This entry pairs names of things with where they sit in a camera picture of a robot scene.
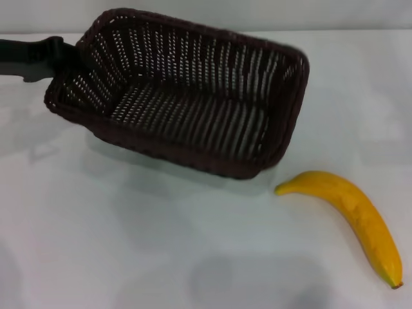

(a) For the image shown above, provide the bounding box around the dark brown woven basket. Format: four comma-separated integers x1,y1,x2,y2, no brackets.
43,8,310,180

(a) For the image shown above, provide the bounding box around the yellow banana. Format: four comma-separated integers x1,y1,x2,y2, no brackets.
274,171,404,290

